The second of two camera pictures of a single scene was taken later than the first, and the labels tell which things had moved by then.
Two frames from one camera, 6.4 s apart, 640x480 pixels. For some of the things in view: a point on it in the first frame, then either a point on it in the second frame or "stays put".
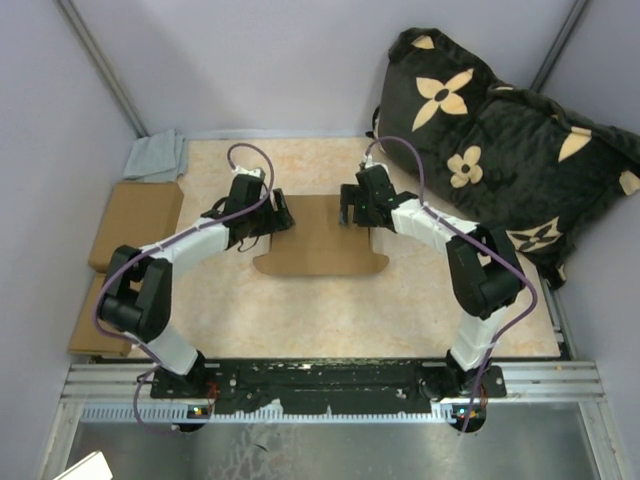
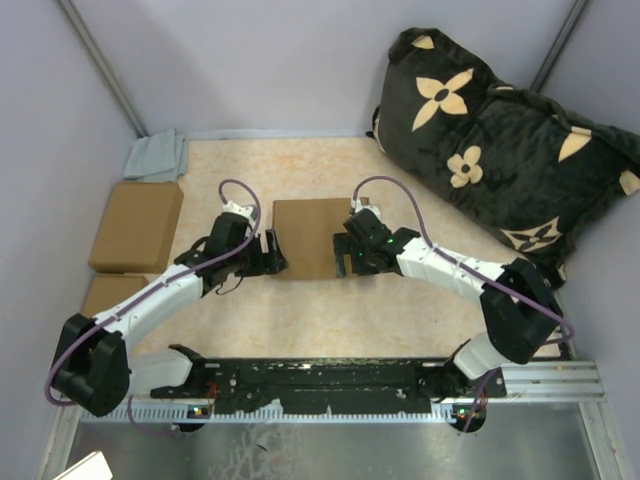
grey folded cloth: [158, 158] stays put
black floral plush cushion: [499, 156] stays put
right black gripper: [351, 196] -> [345, 244]
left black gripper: [278, 220] -> [266, 263]
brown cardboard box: [317, 244] stays put
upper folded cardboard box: [136, 214] stays put
